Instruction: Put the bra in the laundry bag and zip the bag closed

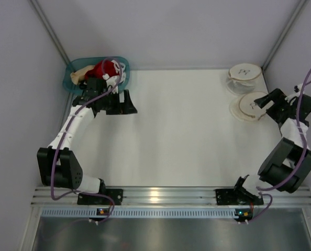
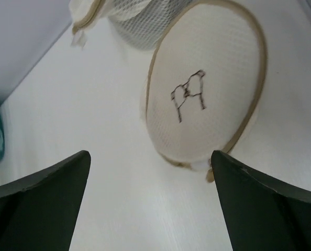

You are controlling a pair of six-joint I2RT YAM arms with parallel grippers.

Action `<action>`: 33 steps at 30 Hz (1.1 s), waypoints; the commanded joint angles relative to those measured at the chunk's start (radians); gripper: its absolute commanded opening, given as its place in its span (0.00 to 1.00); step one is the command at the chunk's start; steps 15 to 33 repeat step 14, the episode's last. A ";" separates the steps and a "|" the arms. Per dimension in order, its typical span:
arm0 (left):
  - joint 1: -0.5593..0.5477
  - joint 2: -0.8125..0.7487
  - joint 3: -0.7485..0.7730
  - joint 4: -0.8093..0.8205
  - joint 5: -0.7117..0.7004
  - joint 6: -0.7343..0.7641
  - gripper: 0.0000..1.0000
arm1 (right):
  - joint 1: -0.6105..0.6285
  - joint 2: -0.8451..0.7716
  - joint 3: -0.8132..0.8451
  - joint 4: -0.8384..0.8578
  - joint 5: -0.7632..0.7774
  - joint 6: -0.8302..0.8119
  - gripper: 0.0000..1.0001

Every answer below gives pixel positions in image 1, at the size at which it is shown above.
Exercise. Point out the white bra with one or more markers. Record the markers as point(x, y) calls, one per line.
point(121, 71)

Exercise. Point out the perforated cable duct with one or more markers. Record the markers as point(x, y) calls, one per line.
point(162, 213)

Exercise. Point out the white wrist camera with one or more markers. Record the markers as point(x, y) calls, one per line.
point(296, 92)
point(111, 82)

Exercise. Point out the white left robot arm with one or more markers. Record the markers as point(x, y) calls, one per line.
point(58, 164)

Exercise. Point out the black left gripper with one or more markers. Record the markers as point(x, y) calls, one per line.
point(121, 103)

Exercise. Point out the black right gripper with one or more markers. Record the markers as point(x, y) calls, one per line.
point(277, 109)

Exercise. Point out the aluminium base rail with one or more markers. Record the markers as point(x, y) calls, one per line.
point(173, 196)

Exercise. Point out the red bra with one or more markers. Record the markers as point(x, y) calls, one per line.
point(103, 70)

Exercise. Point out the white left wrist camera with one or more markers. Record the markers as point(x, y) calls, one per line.
point(111, 82)

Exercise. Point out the beige bra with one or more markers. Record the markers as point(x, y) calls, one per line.
point(79, 75)

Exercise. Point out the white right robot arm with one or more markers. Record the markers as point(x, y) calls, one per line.
point(289, 163)

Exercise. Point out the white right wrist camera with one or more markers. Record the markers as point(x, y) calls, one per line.
point(296, 92)

